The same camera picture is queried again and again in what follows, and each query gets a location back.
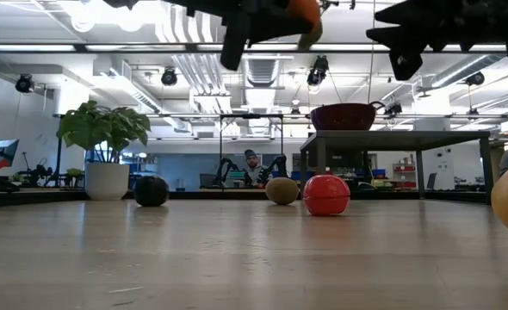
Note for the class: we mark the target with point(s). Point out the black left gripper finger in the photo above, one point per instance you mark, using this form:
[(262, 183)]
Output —
[(262, 6), (237, 39)]

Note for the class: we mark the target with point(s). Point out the green plant in white pot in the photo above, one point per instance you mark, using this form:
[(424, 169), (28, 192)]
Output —
[(103, 129)]

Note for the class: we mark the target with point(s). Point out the black table edge rail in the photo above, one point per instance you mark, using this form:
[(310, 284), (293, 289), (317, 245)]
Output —
[(452, 196)]

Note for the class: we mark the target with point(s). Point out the black overhead light beam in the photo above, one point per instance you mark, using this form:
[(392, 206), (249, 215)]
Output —
[(80, 47)]

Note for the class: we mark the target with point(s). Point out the small background potted plant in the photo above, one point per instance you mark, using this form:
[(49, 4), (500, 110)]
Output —
[(74, 174)]

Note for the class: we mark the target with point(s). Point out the red tomato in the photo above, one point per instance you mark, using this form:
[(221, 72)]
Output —
[(326, 194)]

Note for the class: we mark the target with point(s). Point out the red storage bin shelf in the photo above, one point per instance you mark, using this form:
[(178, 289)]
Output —
[(404, 172)]

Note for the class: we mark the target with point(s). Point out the background black robot arm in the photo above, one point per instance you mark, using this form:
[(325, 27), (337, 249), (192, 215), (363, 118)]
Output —
[(226, 170), (34, 174), (275, 168)]

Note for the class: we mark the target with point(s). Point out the background tilted monitor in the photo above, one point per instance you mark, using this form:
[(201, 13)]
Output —
[(4, 153)]

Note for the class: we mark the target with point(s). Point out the grey perforated metal shelf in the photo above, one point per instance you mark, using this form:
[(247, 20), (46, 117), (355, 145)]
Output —
[(392, 138)]

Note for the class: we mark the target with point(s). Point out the orange fruit with leaf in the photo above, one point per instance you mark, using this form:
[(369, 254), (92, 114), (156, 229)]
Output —
[(303, 10)]

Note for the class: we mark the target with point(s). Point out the brown-green kiwi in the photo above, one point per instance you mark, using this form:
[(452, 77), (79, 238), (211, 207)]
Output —
[(282, 190)]

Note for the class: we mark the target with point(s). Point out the magenta plastic colander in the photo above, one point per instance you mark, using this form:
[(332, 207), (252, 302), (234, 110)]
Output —
[(342, 118)]

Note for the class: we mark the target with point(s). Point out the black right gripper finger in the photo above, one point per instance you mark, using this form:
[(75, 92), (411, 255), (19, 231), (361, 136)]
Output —
[(409, 13), (404, 43)]

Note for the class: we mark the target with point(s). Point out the black ceiling spotlight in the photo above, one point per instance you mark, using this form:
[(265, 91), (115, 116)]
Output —
[(392, 108), (317, 71), (475, 78), (23, 83), (169, 76)]

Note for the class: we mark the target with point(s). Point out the black ribbed round fruit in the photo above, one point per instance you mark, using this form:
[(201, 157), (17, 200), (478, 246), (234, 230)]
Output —
[(150, 190)]

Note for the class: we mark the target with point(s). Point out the silver ceiling air duct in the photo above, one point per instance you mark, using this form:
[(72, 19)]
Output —
[(262, 71)]

